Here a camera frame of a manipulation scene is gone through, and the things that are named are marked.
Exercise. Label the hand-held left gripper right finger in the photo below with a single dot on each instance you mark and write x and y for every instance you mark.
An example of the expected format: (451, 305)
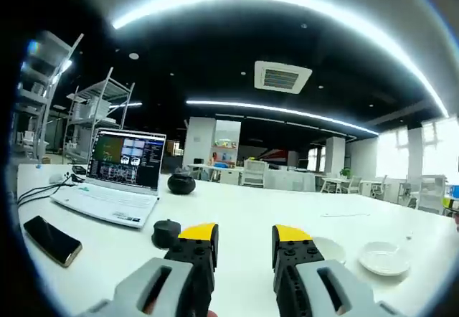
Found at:
(315, 284)

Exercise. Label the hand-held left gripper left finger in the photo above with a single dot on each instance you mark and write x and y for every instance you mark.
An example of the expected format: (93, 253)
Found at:
(172, 281)

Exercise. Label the white coffee tray saucer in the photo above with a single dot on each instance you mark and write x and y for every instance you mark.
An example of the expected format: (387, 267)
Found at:
(383, 261)

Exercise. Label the white tabletop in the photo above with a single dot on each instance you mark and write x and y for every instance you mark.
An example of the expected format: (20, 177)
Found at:
(251, 206)

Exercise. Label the person's left hand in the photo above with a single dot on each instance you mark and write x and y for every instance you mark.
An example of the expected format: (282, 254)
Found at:
(213, 313)

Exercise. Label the small black lidded jar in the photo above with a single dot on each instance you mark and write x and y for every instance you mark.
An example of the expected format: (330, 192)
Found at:
(165, 232)

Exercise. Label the white laptop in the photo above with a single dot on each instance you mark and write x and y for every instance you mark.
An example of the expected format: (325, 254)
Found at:
(107, 202)

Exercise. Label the white desk partition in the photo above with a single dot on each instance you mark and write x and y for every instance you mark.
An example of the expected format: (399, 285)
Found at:
(290, 180)

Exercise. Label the green potted plant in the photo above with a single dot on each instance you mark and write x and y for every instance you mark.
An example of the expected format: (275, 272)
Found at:
(345, 173)

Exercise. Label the white mesh office chair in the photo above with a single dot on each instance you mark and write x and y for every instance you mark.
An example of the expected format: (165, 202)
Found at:
(255, 171)

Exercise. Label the black smartphone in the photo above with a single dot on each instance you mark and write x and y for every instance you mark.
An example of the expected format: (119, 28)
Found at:
(50, 240)

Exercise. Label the small black device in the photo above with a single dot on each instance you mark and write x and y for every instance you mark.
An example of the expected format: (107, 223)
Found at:
(79, 169)

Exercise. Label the small white adapter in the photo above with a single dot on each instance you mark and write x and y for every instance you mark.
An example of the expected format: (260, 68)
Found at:
(59, 178)

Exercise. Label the blue box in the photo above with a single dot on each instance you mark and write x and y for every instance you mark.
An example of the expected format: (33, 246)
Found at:
(453, 190)

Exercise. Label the short ceiling light strip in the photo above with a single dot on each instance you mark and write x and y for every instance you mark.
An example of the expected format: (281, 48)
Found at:
(125, 105)

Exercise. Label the grey metal shelf rack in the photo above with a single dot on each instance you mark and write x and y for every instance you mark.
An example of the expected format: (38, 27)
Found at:
(37, 89)
(89, 114)

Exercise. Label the ceiling air conditioner vent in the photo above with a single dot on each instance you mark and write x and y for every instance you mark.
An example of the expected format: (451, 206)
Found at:
(282, 77)

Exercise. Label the flag wall poster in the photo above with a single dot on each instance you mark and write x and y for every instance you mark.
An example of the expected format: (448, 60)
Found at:
(274, 154)

